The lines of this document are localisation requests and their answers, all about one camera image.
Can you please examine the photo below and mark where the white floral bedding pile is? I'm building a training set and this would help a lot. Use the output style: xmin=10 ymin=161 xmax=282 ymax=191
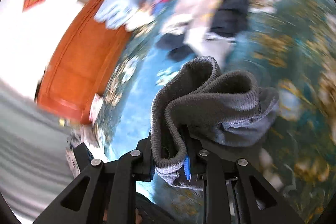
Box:
xmin=66 ymin=124 xmax=108 ymax=178

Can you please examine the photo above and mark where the blue floral bed blanket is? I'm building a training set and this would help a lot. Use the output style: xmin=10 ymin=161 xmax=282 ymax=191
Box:
xmin=94 ymin=0 xmax=335 ymax=223

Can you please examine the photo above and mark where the pink fleece garment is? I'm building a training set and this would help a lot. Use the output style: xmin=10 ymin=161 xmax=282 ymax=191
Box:
xmin=173 ymin=0 xmax=222 ymax=30

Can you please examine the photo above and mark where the navy and white garment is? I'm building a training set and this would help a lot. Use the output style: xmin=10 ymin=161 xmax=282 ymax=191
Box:
xmin=155 ymin=0 xmax=249 ymax=66

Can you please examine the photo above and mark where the pink striped pillow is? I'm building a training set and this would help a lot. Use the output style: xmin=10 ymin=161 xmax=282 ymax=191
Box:
xmin=89 ymin=94 xmax=104 ymax=124

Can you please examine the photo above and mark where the grey fleece sweatshirt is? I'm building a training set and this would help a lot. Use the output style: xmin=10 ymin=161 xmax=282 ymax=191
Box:
xmin=150 ymin=56 xmax=279 ymax=190

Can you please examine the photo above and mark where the orange wooden headboard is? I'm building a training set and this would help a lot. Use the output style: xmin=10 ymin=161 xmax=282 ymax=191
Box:
xmin=37 ymin=0 xmax=130 ymax=124

